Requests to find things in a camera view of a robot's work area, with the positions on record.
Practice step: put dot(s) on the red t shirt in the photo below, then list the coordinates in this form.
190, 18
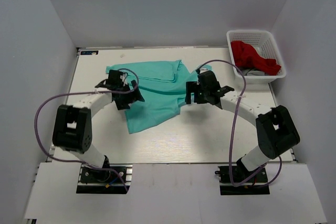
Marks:
246, 56

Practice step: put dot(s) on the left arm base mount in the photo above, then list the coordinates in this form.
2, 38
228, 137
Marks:
104, 183

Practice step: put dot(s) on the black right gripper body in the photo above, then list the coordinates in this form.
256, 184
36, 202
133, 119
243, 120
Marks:
197, 89

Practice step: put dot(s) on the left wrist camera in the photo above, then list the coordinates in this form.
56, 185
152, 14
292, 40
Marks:
116, 79

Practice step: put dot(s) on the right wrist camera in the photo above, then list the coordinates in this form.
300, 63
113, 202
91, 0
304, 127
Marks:
208, 81

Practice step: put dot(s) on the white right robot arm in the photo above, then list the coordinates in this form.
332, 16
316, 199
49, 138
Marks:
276, 132

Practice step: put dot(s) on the grey t shirt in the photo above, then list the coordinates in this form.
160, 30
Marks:
253, 72

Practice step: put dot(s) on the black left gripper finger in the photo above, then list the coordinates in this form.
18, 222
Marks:
123, 104
136, 94

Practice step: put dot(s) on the blue corner label sticker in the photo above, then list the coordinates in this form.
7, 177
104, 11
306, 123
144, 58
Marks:
89, 52

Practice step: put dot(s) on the white plastic basket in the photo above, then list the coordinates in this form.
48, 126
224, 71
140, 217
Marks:
265, 44

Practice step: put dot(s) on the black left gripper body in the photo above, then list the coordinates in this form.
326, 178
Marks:
129, 95

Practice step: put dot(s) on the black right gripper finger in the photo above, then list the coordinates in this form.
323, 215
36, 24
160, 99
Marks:
199, 97
190, 89

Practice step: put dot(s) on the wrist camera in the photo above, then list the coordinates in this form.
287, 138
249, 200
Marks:
116, 79
208, 81

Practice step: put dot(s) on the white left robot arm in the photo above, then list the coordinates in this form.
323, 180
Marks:
73, 125

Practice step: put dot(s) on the teal t shirt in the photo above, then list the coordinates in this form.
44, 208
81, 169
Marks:
163, 86

